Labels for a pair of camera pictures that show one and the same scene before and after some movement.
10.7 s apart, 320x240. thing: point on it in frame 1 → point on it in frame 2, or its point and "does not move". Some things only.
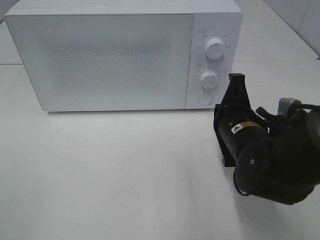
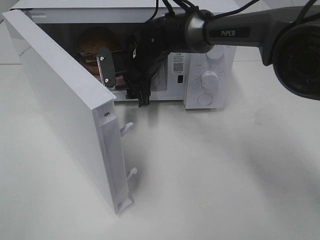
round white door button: (205, 99) does not move
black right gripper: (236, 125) → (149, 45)
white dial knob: (209, 79) does not move
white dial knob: (214, 48) does not move
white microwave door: (105, 61) → (86, 110)
